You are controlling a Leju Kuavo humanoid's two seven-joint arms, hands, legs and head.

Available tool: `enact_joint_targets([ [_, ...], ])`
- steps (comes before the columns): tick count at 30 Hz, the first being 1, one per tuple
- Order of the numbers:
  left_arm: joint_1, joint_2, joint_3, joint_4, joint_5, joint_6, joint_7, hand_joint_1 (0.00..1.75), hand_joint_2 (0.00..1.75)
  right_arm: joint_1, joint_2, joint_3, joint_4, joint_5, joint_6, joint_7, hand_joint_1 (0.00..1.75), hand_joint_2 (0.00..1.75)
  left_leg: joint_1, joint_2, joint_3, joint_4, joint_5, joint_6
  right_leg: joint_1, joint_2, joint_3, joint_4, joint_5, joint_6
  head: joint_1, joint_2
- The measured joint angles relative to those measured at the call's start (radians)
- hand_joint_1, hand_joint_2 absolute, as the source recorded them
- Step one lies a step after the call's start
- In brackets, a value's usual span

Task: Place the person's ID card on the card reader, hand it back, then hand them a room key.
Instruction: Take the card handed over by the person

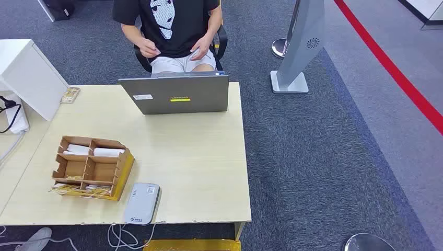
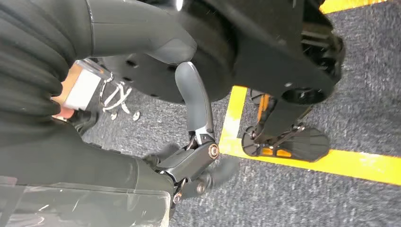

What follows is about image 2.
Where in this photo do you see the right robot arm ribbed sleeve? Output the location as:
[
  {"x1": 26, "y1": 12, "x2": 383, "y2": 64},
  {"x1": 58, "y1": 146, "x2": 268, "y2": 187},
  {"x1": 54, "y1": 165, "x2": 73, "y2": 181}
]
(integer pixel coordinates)
[{"x1": 0, "y1": 0, "x2": 94, "y2": 148}]

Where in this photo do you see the black robot lower body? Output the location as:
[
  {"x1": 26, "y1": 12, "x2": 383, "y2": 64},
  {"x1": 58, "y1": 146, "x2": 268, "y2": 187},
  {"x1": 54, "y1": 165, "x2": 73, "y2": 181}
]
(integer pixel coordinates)
[{"x1": 99, "y1": 0, "x2": 346, "y2": 148}]

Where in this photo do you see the clear plastic cover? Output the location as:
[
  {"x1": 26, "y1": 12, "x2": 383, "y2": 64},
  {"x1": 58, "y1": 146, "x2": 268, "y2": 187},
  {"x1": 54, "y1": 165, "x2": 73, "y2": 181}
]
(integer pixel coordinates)
[{"x1": 0, "y1": 175, "x2": 172, "y2": 227}]

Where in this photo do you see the yellow floor tape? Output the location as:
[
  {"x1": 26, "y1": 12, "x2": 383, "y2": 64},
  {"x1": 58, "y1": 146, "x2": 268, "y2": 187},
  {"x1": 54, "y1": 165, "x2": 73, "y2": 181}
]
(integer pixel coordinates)
[{"x1": 218, "y1": 0, "x2": 401, "y2": 186}]

